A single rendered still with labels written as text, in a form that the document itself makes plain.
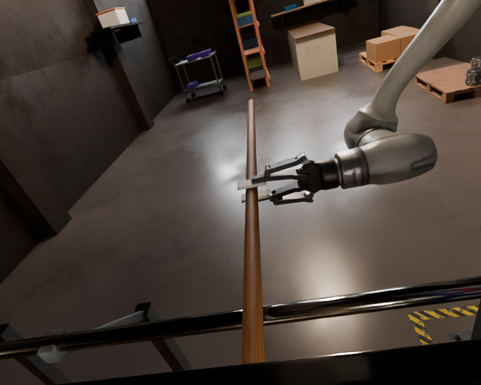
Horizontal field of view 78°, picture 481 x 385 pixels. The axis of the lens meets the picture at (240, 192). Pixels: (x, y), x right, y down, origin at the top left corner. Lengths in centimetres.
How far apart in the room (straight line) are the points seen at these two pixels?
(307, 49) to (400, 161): 606
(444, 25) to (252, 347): 66
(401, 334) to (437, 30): 146
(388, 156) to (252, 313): 44
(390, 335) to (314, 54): 571
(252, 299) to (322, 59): 646
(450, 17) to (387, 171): 30
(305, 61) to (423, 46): 601
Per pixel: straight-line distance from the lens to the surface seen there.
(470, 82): 460
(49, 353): 66
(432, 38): 76
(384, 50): 628
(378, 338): 184
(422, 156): 74
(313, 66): 677
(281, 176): 70
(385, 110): 84
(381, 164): 71
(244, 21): 679
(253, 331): 44
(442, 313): 197
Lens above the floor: 157
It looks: 31 degrees down
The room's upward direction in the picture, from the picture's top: 17 degrees counter-clockwise
